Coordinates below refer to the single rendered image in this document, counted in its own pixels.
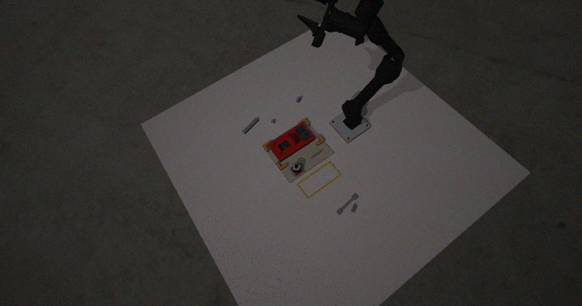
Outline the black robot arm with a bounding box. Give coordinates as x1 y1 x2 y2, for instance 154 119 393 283
342 0 405 130

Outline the black and grey wheel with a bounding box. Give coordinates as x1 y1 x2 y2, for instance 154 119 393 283
292 162 301 172

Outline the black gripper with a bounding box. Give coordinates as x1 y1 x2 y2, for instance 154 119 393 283
297 0 352 48

